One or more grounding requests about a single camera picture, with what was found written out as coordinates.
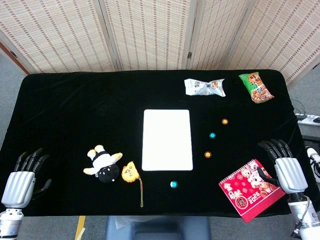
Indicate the white crumpled snack bag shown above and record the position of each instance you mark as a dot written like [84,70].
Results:
[200,87]

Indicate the yellow floor tape strip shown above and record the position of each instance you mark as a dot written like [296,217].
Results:
[80,228]

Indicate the orange button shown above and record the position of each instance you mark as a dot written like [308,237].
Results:
[225,121]
[207,154]

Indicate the black white striped object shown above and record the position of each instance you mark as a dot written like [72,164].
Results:
[313,162]

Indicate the woven bamboo folding screen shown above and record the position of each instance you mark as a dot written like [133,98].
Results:
[150,37]

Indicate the white rectangular board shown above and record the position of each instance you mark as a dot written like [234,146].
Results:
[167,140]

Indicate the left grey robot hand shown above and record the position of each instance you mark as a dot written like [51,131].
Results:
[18,185]

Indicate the black velvet tablecloth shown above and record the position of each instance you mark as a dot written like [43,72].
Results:
[75,112]

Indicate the green snack bag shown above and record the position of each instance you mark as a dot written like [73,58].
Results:
[257,90]

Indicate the black white plush toy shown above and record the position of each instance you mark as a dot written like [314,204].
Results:
[105,161]

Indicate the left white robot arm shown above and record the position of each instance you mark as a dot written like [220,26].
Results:
[10,222]

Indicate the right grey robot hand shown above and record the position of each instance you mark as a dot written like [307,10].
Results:
[290,175]

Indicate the grey side cabinet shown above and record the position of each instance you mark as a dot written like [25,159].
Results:
[310,130]

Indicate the red spiral desk calendar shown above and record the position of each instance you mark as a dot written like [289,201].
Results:
[245,197]

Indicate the yellow tape measure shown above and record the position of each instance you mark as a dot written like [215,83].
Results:
[128,172]

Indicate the white power strip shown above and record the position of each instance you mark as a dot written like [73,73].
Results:
[308,120]

